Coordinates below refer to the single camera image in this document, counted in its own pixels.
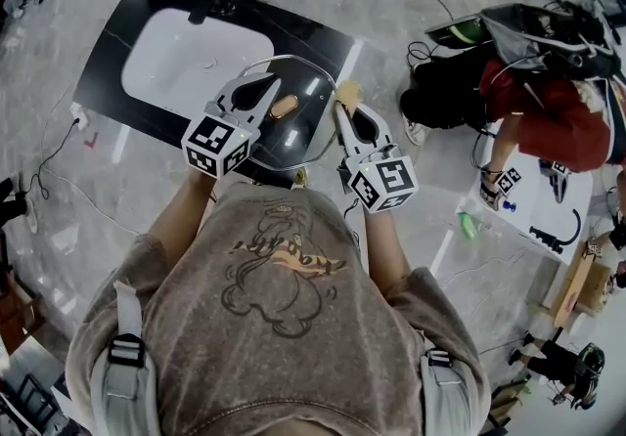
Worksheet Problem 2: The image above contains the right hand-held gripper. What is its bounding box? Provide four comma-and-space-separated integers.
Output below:
333, 100, 421, 216

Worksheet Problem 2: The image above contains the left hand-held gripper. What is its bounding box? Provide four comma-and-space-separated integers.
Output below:
181, 71, 284, 180

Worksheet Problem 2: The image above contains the yellow sponge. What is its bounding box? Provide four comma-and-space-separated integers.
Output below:
335, 79, 367, 116

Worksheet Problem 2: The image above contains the clear glass plate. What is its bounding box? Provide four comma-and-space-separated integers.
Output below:
239, 54, 338, 171

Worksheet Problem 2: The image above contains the person's left forearm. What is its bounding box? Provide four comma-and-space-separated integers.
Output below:
146, 174, 211, 249

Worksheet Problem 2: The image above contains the person's right forearm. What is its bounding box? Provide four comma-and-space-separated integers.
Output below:
362, 211, 410, 298

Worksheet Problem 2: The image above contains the white sink basin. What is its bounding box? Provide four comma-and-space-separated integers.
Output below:
120, 7, 275, 112

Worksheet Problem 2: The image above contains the green bottle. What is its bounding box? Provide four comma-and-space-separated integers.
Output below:
457, 211, 479, 240

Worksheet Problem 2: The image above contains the dark sink cabinet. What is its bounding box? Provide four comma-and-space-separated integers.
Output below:
72, 0, 357, 189

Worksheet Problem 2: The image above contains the white power strip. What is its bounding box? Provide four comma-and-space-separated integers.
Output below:
70, 101, 92, 130

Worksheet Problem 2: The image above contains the white sink cabinet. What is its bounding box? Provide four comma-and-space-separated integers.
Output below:
454, 125, 596, 269

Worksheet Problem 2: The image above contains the black curved faucet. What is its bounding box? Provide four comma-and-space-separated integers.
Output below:
529, 208, 582, 254

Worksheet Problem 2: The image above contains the person's brown printed t-shirt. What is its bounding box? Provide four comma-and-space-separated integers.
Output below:
66, 182, 493, 436

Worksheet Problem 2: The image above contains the round wooden board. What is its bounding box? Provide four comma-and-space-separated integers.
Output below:
554, 240, 604, 327

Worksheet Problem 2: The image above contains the cardboard box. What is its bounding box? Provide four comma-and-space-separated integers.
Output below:
576, 262, 615, 313

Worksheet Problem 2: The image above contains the grey backpack strap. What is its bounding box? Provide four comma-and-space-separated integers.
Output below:
420, 348, 478, 436
100, 280, 157, 436

